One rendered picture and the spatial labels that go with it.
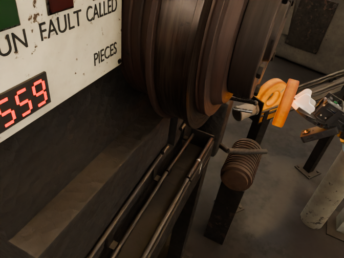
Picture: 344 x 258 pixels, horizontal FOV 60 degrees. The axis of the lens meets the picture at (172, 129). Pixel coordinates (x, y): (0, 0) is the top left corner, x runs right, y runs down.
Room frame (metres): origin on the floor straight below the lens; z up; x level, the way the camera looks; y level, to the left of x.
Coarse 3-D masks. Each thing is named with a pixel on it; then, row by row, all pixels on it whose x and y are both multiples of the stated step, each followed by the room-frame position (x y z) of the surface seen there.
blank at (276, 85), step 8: (272, 80) 1.05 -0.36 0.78; (280, 80) 1.06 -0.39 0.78; (264, 88) 1.02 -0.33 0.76; (272, 88) 1.02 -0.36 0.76; (280, 88) 1.05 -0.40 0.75; (256, 96) 1.01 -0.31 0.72; (264, 96) 1.01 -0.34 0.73; (272, 96) 1.08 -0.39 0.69; (280, 96) 1.06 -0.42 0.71; (264, 104) 1.02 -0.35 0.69; (272, 104) 1.05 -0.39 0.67
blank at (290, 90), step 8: (288, 80) 0.82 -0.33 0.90; (296, 80) 0.83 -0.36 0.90; (288, 88) 0.79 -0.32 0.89; (296, 88) 0.79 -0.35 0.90; (288, 96) 0.76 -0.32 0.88; (280, 104) 0.75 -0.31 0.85; (288, 104) 0.75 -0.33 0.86; (280, 112) 0.75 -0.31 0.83; (288, 112) 0.74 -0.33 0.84; (280, 120) 0.74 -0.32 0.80
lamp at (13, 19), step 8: (0, 0) 0.27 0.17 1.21; (8, 0) 0.27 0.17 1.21; (0, 8) 0.26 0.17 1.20; (8, 8) 0.27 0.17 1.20; (16, 8) 0.28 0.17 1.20; (0, 16) 0.26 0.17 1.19; (8, 16) 0.27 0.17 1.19; (16, 16) 0.28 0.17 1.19; (0, 24) 0.26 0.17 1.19; (8, 24) 0.27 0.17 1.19; (16, 24) 0.28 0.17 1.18
